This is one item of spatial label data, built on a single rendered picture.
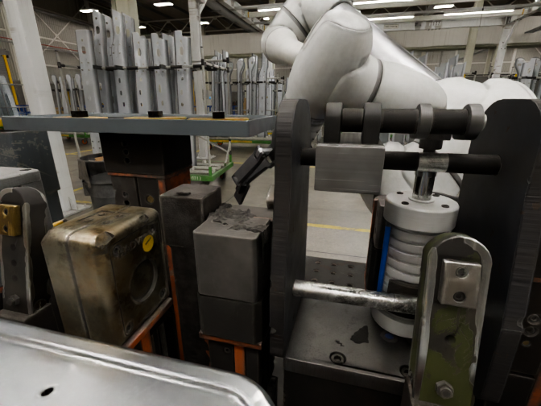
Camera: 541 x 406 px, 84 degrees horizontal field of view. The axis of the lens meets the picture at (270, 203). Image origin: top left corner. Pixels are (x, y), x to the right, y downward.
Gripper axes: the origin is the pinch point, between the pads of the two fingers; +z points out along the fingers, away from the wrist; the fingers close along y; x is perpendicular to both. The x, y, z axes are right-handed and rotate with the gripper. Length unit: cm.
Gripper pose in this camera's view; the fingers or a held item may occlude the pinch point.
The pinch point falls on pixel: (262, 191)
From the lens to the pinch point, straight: 74.5
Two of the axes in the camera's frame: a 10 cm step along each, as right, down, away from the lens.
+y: 8.1, -2.2, 5.4
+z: -3.4, 5.9, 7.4
